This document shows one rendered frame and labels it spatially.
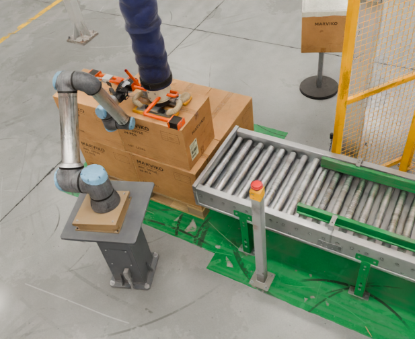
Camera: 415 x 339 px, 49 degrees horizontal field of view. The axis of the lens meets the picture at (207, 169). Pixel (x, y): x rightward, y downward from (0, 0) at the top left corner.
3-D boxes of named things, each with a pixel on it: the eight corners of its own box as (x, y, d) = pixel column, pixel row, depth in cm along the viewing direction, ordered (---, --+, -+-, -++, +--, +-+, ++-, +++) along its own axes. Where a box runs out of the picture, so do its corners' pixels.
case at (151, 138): (214, 136, 364) (208, 96, 336) (190, 170, 341) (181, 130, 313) (152, 120, 389) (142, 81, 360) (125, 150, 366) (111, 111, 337)
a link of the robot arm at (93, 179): (107, 201, 280) (97, 180, 268) (82, 198, 285) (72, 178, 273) (116, 183, 290) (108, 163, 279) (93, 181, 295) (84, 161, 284)
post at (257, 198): (268, 276, 335) (264, 186, 263) (264, 284, 331) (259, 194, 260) (259, 273, 338) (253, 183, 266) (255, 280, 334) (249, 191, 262)
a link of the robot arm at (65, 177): (77, 196, 279) (70, 70, 265) (52, 194, 284) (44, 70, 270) (91, 190, 293) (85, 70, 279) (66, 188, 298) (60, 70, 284)
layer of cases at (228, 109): (253, 131, 425) (252, 97, 396) (201, 208, 368) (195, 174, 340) (148, 103, 474) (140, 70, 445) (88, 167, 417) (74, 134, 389)
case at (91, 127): (152, 120, 389) (142, 82, 360) (125, 151, 366) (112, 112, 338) (97, 105, 413) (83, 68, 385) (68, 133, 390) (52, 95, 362)
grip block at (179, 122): (185, 123, 301) (184, 117, 298) (179, 131, 296) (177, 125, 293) (174, 120, 305) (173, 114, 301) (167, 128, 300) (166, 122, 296)
